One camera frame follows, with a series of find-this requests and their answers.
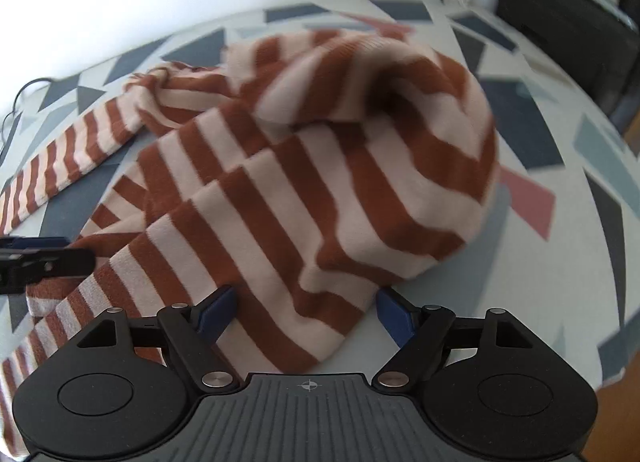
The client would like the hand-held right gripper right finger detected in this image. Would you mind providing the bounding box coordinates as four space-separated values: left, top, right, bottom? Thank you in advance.
375 286 540 390

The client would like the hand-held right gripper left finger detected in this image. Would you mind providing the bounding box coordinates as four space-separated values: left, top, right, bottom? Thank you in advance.
75 285 238 391

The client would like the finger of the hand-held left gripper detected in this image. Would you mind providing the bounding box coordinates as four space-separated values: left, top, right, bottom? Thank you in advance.
0 237 71 251
0 248 96 295

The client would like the brown white striped sweater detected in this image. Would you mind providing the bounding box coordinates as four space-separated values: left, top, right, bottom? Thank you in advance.
0 29 501 460

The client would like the geometric patterned bed sheet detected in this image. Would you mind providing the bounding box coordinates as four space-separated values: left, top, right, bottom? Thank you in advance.
0 0 630 393

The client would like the black cabinet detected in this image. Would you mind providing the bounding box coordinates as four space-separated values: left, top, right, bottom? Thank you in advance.
496 0 640 115

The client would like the thin black cable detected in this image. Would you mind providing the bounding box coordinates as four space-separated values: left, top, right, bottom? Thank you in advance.
0 78 57 143

